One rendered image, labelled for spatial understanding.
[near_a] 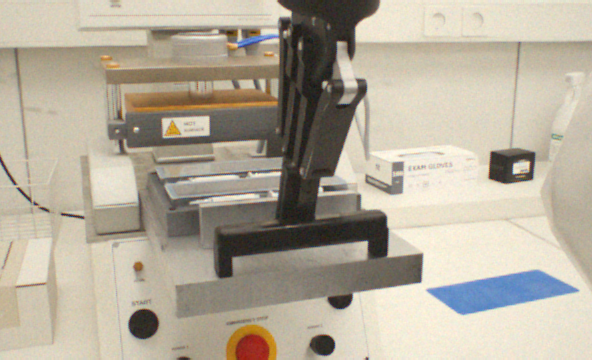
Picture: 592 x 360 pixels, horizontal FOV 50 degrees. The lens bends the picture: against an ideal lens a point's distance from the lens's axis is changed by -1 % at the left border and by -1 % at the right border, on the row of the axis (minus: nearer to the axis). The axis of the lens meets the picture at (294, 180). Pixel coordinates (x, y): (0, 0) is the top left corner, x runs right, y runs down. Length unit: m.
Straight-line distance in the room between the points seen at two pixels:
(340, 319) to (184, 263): 0.31
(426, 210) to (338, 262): 0.81
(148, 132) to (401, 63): 0.91
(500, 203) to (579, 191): 1.24
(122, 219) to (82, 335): 0.24
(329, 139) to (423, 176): 0.99
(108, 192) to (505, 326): 0.57
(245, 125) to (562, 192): 0.69
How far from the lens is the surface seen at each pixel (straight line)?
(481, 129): 1.75
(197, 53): 0.90
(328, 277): 0.55
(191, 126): 0.84
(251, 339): 0.78
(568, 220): 0.21
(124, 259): 0.77
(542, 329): 0.98
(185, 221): 0.62
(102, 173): 0.79
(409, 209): 1.34
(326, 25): 0.44
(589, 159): 0.20
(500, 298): 1.06
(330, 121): 0.45
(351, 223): 0.54
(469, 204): 1.40
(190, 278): 0.53
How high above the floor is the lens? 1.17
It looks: 14 degrees down
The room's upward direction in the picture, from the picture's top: straight up
